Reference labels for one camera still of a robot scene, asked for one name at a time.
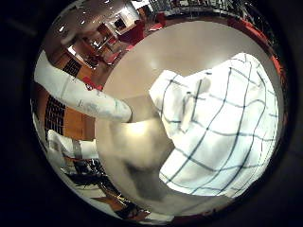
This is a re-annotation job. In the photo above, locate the white cloth with dark checks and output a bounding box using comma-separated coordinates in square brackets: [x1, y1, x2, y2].
[148, 51, 280, 199]

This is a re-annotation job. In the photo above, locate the red chair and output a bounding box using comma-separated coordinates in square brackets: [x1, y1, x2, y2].
[117, 19, 147, 45]

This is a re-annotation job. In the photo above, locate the wooden panel with dark grid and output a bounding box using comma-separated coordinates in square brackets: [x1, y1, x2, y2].
[43, 94, 67, 137]

